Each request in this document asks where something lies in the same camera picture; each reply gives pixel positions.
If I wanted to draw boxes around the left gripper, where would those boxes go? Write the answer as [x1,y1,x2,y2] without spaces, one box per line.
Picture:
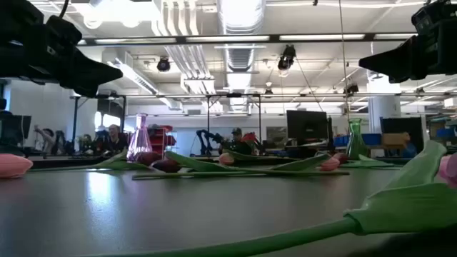
[0,0,124,98]

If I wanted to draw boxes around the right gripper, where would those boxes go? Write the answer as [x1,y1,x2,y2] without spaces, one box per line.
[358,21,457,84]

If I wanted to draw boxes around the dark red artificial tulip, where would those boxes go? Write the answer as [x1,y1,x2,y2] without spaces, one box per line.
[151,150,351,178]
[71,140,457,257]
[30,148,164,172]

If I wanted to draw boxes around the pink artificial tulip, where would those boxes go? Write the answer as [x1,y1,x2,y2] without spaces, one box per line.
[437,153,457,189]
[131,153,351,179]
[0,153,34,179]

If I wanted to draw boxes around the purple glass vase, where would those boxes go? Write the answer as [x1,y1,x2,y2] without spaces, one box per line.
[126,113,154,162]

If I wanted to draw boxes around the green glass vase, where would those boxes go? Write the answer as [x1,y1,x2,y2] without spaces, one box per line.
[345,118,369,161]

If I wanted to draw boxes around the white round column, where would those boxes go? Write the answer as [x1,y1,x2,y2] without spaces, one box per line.
[367,76,401,135]

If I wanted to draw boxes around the black computer monitor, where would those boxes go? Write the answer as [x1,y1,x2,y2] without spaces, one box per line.
[286,109,328,141]
[0,112,32,147]
[380,116,425,154]

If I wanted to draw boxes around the person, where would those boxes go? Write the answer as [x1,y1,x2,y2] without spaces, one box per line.
[219,127,253,155]
[34,126,67,155]
[96,124,129,155]

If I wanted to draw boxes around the brown cardboard box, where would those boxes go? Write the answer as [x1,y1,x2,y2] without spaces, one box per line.
[381,132,411,146]

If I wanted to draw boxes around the blue storage bins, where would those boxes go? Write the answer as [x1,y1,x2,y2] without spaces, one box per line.
[333,133,382,147]

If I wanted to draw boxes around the red shelf unit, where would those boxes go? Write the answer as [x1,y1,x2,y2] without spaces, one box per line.
[148,124,176,154]

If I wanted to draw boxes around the black overhead light bar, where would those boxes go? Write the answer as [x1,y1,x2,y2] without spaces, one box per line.
[76,33,418,46]

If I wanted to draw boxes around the black table mat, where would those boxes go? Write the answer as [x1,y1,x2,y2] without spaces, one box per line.
[0,166,457,257]

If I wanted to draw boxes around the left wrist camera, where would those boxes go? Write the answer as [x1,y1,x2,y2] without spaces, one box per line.
[44,14,84,51]

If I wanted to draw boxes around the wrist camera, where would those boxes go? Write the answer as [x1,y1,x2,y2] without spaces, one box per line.
[44,14,84,51]
[411,0,457,36]

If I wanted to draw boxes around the thin hanging cable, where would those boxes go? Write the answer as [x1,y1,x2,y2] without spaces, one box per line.
[338,0,353,121]

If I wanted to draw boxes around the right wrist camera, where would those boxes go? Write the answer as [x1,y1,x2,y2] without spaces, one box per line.
[411,0,457,36]

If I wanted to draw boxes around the black hanging camera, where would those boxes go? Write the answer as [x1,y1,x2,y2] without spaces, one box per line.
[156,56,171,73]
[277,44,297,71]

